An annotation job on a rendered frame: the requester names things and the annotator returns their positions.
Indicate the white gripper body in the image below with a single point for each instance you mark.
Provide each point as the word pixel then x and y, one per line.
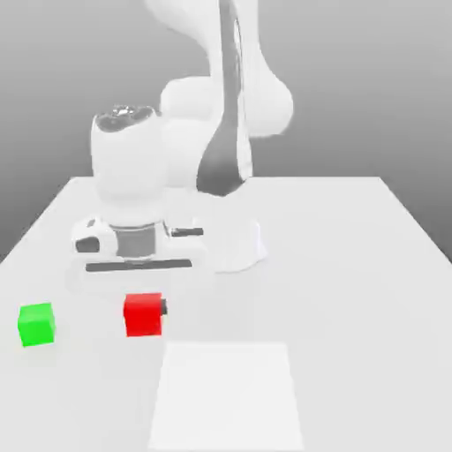
pixel 138 265

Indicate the small red cube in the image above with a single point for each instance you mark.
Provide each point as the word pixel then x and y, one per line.
pixel 143 314

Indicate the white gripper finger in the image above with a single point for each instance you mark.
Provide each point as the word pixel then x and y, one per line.
pixel 164 308

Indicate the small green cube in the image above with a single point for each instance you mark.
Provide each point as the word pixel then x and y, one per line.
pixel 36 325

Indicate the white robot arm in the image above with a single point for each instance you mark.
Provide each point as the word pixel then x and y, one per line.
pixel 229 106

